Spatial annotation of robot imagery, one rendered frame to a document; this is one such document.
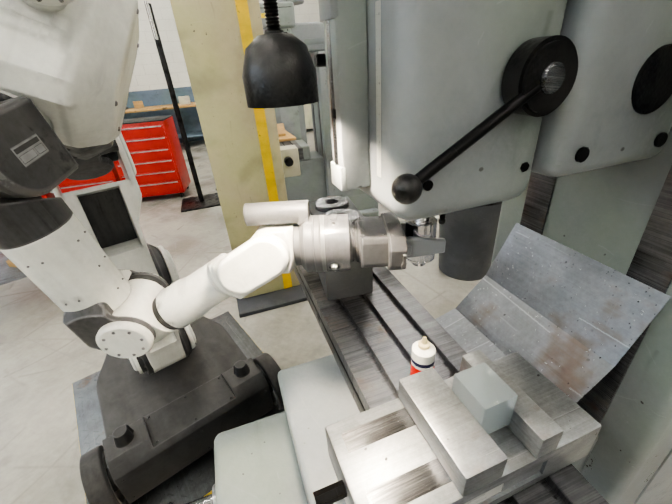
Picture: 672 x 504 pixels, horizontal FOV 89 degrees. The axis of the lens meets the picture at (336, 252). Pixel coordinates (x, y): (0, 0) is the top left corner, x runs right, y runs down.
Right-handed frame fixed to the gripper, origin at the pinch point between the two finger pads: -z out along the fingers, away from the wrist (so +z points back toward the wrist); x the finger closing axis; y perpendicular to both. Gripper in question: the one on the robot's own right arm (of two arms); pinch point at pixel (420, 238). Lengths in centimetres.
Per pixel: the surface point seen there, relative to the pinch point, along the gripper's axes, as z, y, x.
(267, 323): 65, 124, 127
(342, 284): 12.6, 23.4, 22.4
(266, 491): 29, 48, -11
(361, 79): 9.0, -22.6, -5.1
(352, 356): 11.2, 27.8, 3.0
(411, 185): 5.3, -14.1, -16.3
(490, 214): -85, 68, 159
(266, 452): 31, 48, -4
